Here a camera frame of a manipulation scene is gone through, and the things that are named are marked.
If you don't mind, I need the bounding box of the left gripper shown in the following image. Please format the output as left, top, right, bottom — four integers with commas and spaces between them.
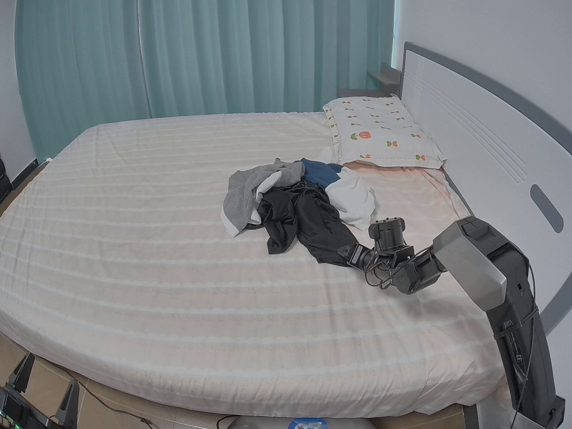
0, 352, 80, 429

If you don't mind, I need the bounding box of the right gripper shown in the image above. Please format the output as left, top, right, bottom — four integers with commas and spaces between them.
346, 242, 381, 276

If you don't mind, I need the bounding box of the black T-shirt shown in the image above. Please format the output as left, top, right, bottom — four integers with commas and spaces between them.
295, 185, 359, 268

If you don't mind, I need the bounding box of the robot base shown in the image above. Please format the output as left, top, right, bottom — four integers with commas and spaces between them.
218, 414, 342, 429

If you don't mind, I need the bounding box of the pile of clothes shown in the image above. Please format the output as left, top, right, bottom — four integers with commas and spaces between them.
220, 157, 376, 256

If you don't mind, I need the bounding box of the bed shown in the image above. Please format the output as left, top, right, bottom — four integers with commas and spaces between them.
0, 41, 572, 429

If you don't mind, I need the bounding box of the white printed pillow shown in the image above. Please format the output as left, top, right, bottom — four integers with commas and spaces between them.
322, 94, 447, 170

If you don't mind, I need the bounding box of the grey bedside table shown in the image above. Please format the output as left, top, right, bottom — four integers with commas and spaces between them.
339, 62, 405, 102

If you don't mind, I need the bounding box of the black chest of drawers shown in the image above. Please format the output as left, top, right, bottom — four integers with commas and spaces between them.
0, 152, 12, 204

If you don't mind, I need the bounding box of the blue-green curtain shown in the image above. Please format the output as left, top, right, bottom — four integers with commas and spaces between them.
15, 0, 153, 163
136, 0, 397, 118

